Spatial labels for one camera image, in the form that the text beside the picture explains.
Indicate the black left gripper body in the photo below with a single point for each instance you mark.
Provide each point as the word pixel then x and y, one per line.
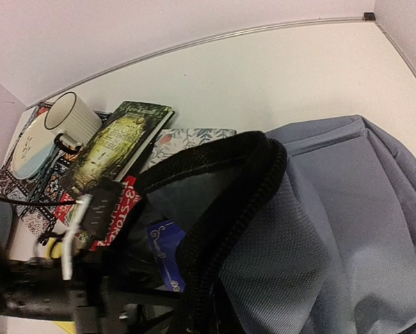
pixel 93 298

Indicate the white floral notebook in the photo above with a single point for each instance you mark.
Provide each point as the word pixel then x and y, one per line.
pixel 172 141

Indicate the white ribbed mug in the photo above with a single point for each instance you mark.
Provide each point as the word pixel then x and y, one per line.
pixel 72 123

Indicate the yellow book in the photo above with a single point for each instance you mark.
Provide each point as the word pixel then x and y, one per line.
pixel 68 327

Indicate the cream and blue plate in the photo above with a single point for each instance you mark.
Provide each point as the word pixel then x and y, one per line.
pixel 32 150

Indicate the red floral book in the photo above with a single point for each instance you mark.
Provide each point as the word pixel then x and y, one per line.
pixel 128 199

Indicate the dark blue book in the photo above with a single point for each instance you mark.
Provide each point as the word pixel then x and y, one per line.
pixel 164 238

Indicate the green Alice in Wonderland book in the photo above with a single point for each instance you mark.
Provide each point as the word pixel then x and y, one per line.
pixel 115 148

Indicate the blue grey backpack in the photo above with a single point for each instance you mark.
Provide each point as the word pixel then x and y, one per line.
pixel 310 228

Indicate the patterned patchwork placemat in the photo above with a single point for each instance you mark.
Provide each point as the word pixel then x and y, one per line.
pixel 42 183

